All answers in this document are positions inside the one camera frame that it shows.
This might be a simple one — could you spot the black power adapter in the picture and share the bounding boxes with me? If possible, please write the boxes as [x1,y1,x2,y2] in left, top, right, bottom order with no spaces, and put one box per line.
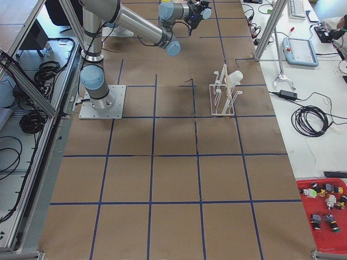
[279,90,298,101]

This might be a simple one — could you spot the seated person white shirt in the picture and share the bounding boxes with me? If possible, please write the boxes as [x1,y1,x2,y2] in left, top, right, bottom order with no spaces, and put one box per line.
[322,15,346,59]

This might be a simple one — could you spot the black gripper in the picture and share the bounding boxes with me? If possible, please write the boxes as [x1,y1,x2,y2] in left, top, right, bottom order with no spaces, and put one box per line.
[187,2,203,29]

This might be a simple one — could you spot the white keyboard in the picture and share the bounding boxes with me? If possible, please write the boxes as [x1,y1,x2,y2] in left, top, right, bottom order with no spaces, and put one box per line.
[287,0,306,20]

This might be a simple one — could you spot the coiled black cable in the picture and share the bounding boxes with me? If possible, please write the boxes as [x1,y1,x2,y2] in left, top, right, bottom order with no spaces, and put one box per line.
[291,106,330,137]

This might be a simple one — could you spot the cream white plastic cup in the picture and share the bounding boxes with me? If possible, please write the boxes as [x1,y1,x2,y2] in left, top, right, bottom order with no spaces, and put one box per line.
[225,70,243,87]

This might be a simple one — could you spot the blue teach pendant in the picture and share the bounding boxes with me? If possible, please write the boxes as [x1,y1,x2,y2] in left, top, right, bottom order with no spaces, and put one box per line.
[282,37,319,67]

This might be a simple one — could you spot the white wire cup rack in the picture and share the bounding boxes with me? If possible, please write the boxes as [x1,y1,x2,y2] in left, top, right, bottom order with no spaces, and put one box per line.
[209,64,243,116]

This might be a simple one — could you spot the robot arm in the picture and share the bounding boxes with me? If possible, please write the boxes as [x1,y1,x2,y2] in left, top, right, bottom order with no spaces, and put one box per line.
[80,1,211,113]

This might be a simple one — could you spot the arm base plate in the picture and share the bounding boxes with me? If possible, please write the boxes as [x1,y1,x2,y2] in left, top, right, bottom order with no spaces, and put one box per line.
[79,85,126,120]

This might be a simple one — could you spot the light blue cup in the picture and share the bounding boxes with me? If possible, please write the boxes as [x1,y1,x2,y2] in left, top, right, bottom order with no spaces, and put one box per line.
[201,7,211,20]

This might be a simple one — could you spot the red parts bin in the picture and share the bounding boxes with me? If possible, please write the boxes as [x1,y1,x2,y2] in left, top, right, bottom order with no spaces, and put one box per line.
[297,178,346,255]

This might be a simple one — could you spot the aluminium frame post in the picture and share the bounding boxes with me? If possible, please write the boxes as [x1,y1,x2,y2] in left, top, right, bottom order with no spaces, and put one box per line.
[254,0,287,61]

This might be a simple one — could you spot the black smartphone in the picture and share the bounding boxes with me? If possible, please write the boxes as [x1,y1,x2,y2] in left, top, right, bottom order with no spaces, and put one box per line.
[306,10,319,23]

